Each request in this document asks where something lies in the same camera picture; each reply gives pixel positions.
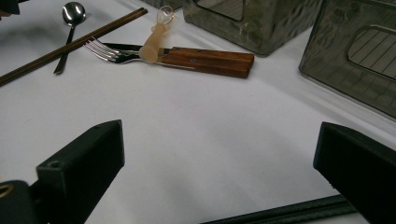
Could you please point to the wooden spoon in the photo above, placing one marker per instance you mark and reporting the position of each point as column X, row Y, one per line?
column 152, row 46

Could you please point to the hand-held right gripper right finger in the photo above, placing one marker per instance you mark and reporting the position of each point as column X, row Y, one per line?
column 358, row 174

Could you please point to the white tablecloth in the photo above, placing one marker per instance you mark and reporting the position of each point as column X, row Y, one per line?
column 186, row 124

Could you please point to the metal spoon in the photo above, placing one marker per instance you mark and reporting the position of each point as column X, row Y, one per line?
column 73, row 13

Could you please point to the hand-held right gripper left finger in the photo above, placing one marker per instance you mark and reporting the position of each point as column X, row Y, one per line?
column 81, row 168

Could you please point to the brown chopstick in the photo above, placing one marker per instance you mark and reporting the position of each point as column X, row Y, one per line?
column 93, row 32
column 93, row 37

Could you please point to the black chopstick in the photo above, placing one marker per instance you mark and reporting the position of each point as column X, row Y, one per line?
column 295, row 211

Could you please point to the smoky translucent plastic bin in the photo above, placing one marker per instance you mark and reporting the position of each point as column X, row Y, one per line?
column 168, row 3
column 330, row 62
column 258, row 34

